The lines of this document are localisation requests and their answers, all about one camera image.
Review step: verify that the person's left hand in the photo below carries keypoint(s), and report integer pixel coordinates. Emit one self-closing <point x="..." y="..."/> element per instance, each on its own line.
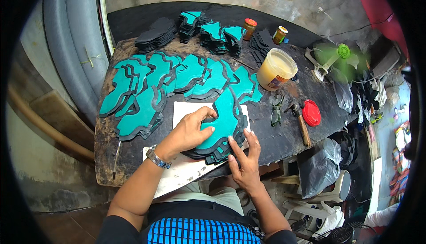
<point x="184" y="134"/>

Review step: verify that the person's right hand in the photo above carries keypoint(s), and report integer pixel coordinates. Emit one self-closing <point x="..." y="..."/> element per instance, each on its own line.
<point x="248" y="170"/>

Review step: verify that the pile of teal shoe uppers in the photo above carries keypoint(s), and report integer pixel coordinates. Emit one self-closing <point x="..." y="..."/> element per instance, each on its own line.
<point x="224" y="124"/>

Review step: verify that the silver wrist watch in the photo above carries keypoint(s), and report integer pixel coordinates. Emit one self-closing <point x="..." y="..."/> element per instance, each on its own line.
<point x="158" y="159"/>

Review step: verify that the person's legs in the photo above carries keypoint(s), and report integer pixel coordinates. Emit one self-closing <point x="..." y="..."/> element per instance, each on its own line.
<point x="216" y="194"/>

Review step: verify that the white work board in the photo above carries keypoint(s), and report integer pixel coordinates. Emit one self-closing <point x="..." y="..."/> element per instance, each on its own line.
<point x="179" y="177"/>

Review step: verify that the overlapping row of teal leather pieces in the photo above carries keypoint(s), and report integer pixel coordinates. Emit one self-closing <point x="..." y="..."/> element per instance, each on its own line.
<point x="156" y="77"/>

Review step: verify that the green framed glasses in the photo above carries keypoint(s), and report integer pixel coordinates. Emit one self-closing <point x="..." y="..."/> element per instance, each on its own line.
<point x="276" y="110"/>

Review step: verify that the dark plastic bag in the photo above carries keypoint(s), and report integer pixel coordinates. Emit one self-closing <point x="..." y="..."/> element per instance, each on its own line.
<point x="318" y="170"/>

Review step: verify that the thin metal awl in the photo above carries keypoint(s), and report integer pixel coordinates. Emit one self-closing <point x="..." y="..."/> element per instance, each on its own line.
<point x="116" y="160"/>

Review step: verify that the person's body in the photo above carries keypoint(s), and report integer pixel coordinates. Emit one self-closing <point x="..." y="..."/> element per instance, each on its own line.
<point x="199" y="227"/>

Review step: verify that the red plastic lid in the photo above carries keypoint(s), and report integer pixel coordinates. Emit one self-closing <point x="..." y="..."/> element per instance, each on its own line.
<point x="311" y="113"/>

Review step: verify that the white plastic chair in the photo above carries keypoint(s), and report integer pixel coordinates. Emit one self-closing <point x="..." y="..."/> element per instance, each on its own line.
<point x="336" y="190"/>

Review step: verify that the white plastic bag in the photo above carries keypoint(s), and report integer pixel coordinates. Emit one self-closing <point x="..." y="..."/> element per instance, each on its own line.
<point x="332" y="219"/>

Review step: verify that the stack of black leather pieces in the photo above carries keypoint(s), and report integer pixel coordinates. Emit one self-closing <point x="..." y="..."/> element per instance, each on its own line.
<point x="156" y="36"/>

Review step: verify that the large stack of teal-lined cutouts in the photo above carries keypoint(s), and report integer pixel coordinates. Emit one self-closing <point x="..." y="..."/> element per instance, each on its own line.
<point x="221" y="37"/>

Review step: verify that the large plastic glue jar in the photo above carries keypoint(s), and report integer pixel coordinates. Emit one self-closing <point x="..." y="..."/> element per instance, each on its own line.
<point x="274" y="70"/>

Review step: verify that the small stack of teal-lined cutouts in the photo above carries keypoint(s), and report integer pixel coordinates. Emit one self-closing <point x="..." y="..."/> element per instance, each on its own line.
<point x="191" y="24"/>

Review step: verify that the black floor fan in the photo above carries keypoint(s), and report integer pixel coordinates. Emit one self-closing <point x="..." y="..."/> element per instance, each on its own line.
<point x="339" y="235"/>

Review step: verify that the fanned stack of black cutouts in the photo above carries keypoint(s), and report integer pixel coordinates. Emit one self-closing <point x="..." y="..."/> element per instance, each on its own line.
<point x="263" y="46"/>

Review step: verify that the wooden plank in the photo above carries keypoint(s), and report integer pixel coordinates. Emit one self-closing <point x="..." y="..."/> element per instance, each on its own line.
<point x="63" y="117"/>

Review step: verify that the glass jar with orange lid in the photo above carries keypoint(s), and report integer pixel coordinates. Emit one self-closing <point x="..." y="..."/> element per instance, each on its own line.
<point x="249" y="29"/>

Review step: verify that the glass jar with white lid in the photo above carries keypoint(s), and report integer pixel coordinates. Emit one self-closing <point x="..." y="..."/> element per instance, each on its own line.
<point x="279" y="36"/>

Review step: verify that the white pipe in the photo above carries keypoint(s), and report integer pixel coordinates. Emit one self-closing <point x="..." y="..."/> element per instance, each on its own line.
<point x="105" y="21"/>

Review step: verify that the heap of bags and scraps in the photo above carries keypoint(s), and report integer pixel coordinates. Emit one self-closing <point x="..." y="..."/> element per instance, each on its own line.
<point x="362" y="94"/>

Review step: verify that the green table fan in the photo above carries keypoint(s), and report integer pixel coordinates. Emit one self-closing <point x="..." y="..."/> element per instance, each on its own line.
<point x="332" y="59"/>

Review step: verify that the beige pipe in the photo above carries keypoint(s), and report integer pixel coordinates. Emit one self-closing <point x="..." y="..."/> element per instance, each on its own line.
<point x="43" y="124"/>

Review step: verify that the grey foam rolls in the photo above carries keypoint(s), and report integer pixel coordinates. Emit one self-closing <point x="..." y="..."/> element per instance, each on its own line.
<point x="73" y="44"/>

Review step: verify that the colourful striped cloth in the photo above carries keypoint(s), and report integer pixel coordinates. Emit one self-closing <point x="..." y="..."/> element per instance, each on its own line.
<point x="399" y="174"/>

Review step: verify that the red cloth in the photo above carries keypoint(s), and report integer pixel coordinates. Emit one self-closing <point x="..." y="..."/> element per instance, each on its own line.
<point x="376" y="7"/>

